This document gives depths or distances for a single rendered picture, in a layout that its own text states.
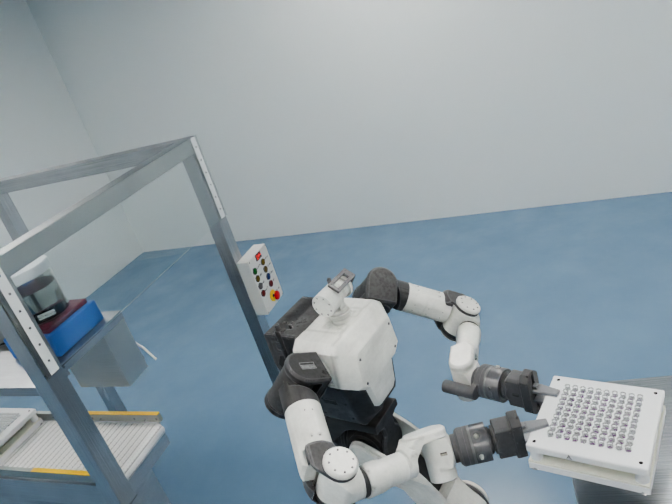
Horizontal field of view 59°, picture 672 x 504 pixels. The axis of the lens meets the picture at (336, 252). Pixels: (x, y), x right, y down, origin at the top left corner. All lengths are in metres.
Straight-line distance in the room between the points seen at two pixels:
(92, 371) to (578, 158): 3.90
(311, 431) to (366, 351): 0.30
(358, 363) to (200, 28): 4.41
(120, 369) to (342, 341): 0.82
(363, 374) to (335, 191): 4.01
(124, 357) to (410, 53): 3.53
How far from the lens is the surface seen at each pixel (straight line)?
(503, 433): 1.44
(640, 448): 1.43
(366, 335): 1.58
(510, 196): 5.13
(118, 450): 2.23
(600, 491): 1.60
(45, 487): 2.35
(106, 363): 2.08
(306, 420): 1.40
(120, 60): 6.18
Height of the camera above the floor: 2.09
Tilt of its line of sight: 24 degrees down
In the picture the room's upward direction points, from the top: 18 degrees counter-clockwise
